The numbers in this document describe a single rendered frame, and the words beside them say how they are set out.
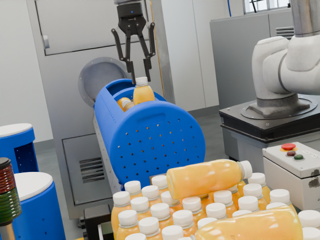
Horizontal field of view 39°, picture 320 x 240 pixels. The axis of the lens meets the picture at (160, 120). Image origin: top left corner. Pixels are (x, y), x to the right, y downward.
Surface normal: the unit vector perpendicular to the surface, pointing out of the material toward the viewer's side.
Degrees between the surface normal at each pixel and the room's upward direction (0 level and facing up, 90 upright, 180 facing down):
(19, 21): 90
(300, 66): 94
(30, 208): 90
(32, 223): 90
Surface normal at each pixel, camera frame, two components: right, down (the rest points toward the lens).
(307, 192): 0.19, 0.17
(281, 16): -0.94, 0.19
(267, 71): -0.82, 0.21
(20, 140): 0.73, 0.04
